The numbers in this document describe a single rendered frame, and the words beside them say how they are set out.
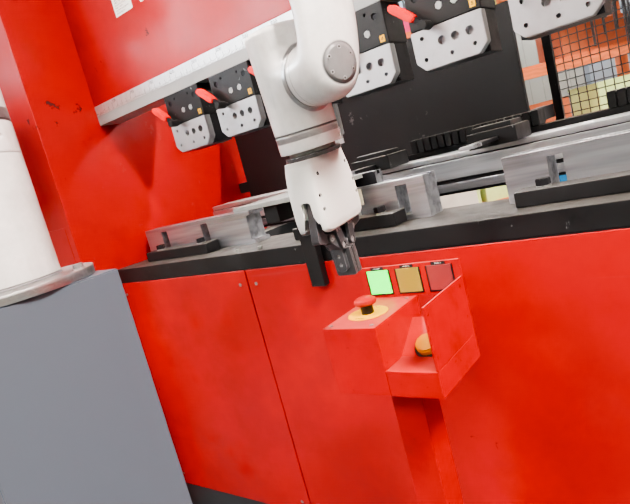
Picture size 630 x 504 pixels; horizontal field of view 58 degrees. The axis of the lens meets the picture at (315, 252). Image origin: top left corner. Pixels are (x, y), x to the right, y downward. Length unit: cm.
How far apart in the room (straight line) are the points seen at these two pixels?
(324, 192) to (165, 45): 108
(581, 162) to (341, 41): 62
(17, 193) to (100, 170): 133
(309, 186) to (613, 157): 62
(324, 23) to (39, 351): 46
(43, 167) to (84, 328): 133
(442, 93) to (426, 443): 111
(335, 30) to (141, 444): 51
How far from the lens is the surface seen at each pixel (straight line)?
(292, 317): 144
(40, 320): 64
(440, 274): 101
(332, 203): 74
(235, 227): 166
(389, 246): 121
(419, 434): 104
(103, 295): 67
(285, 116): 72
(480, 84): 177
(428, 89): 183
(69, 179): 195
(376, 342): 93
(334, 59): 66
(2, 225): 67
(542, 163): 118
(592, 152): 116
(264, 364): 158
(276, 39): 73
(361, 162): 160
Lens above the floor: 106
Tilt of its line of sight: 9 degrees down
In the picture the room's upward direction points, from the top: 15 degrees counter-clockwise
